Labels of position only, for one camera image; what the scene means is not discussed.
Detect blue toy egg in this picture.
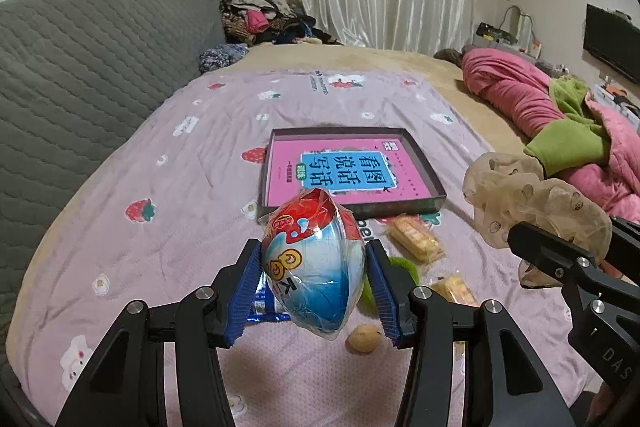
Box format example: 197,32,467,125
262,188,366,340

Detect green garment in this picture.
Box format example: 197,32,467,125
524,77,611,176

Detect green fuzzy hair tie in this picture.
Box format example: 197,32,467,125
357,256,421,316

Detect pink quilt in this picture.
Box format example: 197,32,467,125
461,48,639,223

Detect walnut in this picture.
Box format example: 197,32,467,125
346,324,383,355

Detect pink blue book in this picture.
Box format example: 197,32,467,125
264,134,437,207

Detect blue snack packet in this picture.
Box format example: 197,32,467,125
247,272,291,324

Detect black television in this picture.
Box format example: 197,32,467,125
582,4,640,84

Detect beige sheer scrunchie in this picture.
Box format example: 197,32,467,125
462,153,612,267

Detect cracker pack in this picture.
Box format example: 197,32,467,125
431,275,480,308
386,216,444,265

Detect purple strawberry blanket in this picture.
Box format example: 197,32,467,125
4,68,601,427

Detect grey quilted headboard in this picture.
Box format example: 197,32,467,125
1,0,224,326

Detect blue floral pillow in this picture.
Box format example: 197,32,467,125
198,43,250,74

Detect pile of clothes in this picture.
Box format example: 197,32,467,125
220,0,341,46

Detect dark shallow box tray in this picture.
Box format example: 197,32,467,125
257,127,447,220

